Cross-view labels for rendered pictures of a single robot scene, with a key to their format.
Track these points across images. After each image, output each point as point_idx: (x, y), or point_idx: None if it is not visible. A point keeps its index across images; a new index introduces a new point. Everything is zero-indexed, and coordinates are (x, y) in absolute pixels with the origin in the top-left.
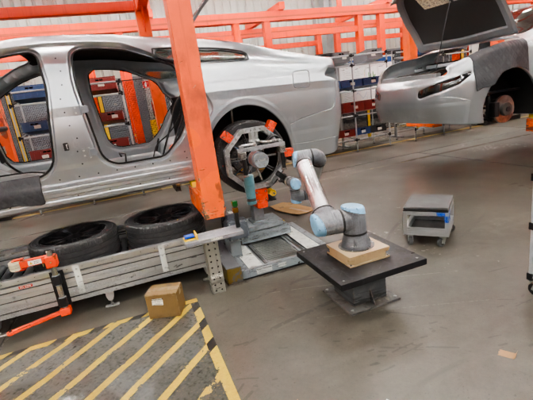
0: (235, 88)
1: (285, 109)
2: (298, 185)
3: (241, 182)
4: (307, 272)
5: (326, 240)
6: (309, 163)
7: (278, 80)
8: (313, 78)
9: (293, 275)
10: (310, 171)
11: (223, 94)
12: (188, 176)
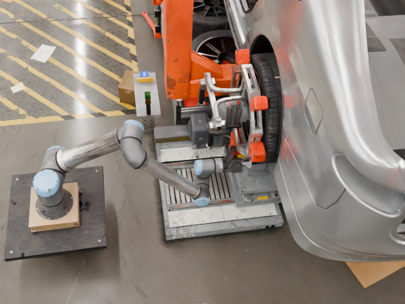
0: (275, 19)
1: (288, 115)
2: (195, 171)
3: None
4: (138, 203)
5: (217, 251)
6: (111, 139)
7: (299, 73)
8: (321, 136)
9: (141, 190)
10: (99, 140)
11: (268, 12)
12: None
